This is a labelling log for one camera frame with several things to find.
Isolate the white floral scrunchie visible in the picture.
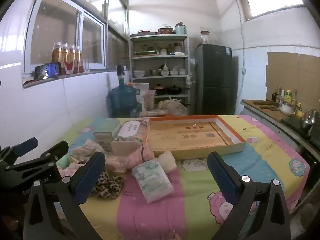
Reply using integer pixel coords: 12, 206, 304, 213
71, 139, 106, 163

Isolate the leopard print scrunchie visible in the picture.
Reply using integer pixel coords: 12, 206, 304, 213
91, 170, 124, 199

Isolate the pink item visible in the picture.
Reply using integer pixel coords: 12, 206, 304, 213
105, 155, 127, 173

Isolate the green white tissue pack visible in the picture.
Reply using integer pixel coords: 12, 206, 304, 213
132, 159, 174, 203

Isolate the pink packaged towel roll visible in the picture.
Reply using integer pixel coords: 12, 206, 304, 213
126, 143, 154, 169

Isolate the white plush toy pink dress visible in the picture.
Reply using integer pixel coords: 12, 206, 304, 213
158, 151, 177, 174

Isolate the smartphone on windowsill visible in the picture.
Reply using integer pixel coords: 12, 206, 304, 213
34, 62, 61, 81

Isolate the green book box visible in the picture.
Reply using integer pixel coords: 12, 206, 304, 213
93, 119, 120, 145

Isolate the steel kettle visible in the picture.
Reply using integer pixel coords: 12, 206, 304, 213
300, 109, 319, 136

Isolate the floral tissue box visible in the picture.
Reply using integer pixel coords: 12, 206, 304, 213
111, 118, 149, 157

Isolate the kitchen counter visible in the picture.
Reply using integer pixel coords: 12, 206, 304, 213
241, 100, 319, 161

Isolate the white bowl on counter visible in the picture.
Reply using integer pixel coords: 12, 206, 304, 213
279, 101, 295, 116

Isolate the blue water jug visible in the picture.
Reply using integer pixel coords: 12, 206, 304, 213
107, 65, 138, 118

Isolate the orange rimmed cardboard tray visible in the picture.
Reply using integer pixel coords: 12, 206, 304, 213
146, 115, 246, 160

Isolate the yellow green condiment bottle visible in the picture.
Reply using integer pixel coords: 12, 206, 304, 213
284, 89, 292, 103

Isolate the sliding glass window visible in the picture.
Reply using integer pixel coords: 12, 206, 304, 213
23, 0, 106, 75

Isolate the white sack beside jug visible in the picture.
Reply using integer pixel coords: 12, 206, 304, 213
132, 82, 149, 111

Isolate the black refrigerator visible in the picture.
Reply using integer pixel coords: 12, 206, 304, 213
195, 44, 238, 115

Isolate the white plastic bag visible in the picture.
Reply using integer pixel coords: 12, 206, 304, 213
157, 98, 188, 116

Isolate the grey metal shelf rack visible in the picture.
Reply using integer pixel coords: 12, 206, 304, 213
129, 33, 191, 110

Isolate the glass jar on refrigerator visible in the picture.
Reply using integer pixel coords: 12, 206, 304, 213
200, 30, 210, 44

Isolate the teal enamel pot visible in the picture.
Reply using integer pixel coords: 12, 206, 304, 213
175, 22, 187, 35

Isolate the cardboard wall panel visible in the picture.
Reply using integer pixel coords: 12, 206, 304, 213
266, 52, 319, 112

